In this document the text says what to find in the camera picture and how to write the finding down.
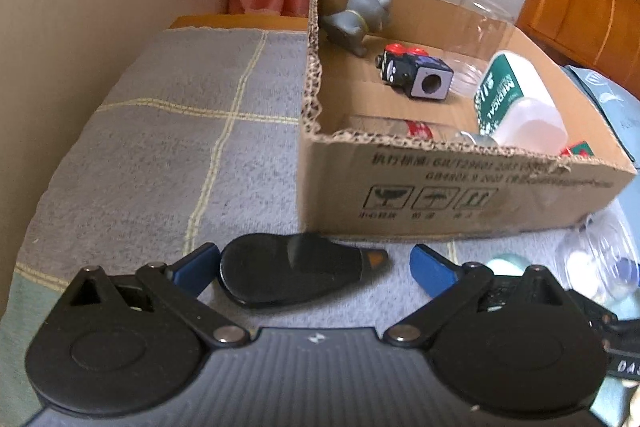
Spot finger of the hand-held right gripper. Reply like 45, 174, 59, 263
580, 299, 640, 348
612, 257, 638, 280

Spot white bottle green label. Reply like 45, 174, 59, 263
471, 50, 569, 155

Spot checked grey green blanket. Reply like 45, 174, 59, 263
0, 27, 640, 423

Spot black teardrop-shaped gadget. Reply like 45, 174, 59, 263
220, 232, 389, 309

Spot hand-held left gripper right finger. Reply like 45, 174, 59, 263
382, 244, 576, 348

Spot clear round plastic container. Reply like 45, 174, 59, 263
554, 207, 640, 305

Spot black toy train red wheels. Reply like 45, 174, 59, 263
375, 43, 455, 102

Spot clear tube with red label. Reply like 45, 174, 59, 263
345, 114, 493, 145

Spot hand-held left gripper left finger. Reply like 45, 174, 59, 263
67, 243, 251, 349

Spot wooden table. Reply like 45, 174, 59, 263
170, 13, 311, 32

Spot cardboard box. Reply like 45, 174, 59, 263
297, 0, 638, 240

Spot mint green oval case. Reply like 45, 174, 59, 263
484, 253, 532, 278

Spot grey animal toy figure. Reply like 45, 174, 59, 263
320, 0, 393, 58

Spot wooden bed headboard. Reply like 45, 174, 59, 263
515, 0, 640, 100

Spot clear plastic jar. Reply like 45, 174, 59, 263
440, 0, 516, 95

